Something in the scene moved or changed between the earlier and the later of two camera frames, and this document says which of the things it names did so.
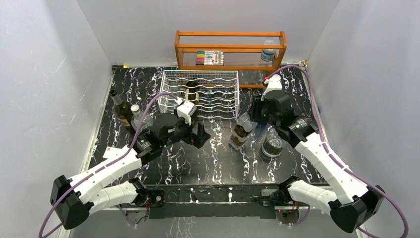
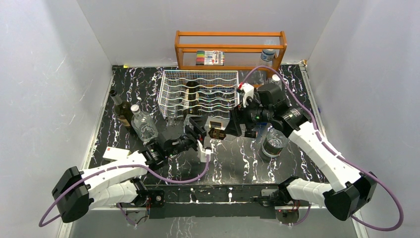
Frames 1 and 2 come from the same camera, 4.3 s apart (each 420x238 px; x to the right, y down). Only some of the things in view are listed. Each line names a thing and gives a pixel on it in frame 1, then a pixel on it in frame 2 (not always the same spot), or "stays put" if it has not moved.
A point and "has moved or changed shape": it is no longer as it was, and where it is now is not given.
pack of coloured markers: [207, 57] stays put
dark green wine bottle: [191, 92] stays put
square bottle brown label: [243, 127] has moved or changed shape
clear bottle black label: [272, 145] stays put
